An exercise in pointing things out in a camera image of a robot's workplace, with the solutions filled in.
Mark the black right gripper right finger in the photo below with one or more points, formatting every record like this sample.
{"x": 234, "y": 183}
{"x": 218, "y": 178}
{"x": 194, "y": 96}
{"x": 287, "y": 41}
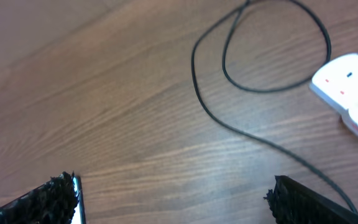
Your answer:
{"x": 292, "y": 202}

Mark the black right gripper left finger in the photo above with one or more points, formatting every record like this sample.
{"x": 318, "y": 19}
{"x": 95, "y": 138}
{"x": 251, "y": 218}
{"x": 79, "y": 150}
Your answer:
{"x": 53, "y": 202}

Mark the Samsung Galaxy smartphone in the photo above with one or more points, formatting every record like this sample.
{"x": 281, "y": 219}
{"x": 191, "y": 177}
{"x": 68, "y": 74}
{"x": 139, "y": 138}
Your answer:
{"x": 79, "y": 214}

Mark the white power strip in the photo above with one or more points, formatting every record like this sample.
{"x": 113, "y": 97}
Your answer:
{"x": 336, "y": 83}

